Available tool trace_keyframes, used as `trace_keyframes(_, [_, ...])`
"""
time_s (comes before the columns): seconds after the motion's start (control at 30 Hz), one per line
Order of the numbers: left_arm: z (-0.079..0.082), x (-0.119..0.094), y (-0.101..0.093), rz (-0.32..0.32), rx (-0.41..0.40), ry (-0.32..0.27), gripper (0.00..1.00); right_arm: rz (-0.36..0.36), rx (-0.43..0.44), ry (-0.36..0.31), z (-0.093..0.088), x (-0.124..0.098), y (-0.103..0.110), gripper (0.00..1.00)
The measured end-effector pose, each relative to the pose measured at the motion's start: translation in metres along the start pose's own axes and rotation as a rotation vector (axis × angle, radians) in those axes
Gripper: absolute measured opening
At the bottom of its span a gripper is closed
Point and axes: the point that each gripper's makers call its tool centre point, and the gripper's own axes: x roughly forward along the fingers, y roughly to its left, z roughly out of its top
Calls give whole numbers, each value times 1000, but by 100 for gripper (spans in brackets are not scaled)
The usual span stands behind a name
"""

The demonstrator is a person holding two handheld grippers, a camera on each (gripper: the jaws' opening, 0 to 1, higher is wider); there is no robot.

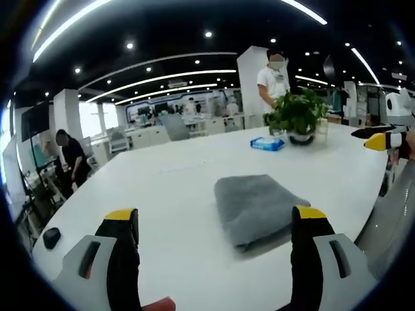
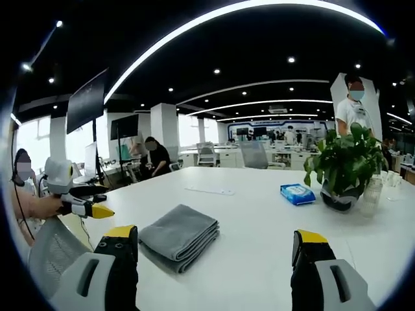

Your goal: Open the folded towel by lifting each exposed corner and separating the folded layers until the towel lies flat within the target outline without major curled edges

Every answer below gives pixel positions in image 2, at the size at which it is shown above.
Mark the grey towel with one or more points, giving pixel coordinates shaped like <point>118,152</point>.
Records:
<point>181,238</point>

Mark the person's left hand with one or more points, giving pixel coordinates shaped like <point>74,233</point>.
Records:
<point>54,206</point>

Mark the black computer mouse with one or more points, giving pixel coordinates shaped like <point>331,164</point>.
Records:
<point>100,197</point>

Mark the white desktop screen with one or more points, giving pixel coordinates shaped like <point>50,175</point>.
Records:
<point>90,160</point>

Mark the black monitor stand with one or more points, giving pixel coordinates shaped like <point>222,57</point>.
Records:
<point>98,155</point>

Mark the grey mesh chair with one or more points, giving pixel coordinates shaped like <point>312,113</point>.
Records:
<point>55,249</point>

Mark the large black monitor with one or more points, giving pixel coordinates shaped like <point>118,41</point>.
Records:
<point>86,103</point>

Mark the small black monitor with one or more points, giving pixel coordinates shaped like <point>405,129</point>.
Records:
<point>124,127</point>

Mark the blue wet wipes packet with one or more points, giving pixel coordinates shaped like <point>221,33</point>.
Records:
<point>297,193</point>

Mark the green potted plant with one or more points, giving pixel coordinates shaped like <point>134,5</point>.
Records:
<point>345,162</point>

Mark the white cups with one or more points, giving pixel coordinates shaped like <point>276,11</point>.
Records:
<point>392,179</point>

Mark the white strip on table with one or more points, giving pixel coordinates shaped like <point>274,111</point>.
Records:
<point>210,190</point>

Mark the white office chair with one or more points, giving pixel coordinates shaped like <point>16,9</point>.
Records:
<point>206,154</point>

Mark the grey office chair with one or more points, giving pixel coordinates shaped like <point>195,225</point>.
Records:
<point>254,155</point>

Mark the curved ceiling light strip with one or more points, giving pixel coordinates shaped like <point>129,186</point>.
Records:
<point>201,22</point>

